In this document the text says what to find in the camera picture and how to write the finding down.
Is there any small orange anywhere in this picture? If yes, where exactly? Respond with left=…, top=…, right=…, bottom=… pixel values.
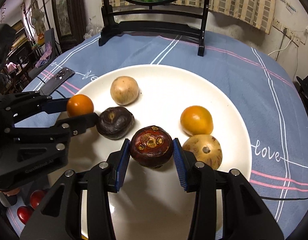
left=67, top=94, right=94, bottom=118

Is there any dark water chestnut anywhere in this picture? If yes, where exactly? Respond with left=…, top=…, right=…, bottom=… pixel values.
left=96, top=106, right=135, bottom=140

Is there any large tan round fruit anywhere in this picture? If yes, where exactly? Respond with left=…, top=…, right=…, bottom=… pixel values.
left=182, top=134, right=223, bottom=170

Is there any yellow-orange fruit front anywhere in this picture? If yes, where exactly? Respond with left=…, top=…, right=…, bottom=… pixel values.
left=180, top=106, right=213, bottom=136

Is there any black smartphone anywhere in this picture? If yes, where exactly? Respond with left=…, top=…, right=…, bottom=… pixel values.
left=39, top=67, right=75, bottom=96

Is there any blue striped tablecloth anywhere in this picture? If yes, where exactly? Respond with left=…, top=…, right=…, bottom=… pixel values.
left=26, top=32, right=308, bottom=237

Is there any standing fan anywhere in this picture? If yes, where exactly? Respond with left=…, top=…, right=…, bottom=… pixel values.
left=31, top=8, right=46, bottom=35

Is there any white oval plate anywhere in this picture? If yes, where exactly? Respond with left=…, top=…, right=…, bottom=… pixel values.
left=47, top=64, right=253, bottom=240

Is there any dark framed painting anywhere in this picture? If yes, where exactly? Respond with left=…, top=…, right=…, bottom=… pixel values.
left=51, top=0, right=86, bottom=52

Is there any round goldfish screen stand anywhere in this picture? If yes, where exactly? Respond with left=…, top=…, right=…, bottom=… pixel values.
left=98, top=0, right=210, bottom=56

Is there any striped beige curtain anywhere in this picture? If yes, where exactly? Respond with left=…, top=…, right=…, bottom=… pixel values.
left=100, top=0, right=277, bottom=35

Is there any wall power strip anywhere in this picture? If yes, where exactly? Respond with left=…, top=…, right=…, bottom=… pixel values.
left=272, top=18, right=308, bottom=47

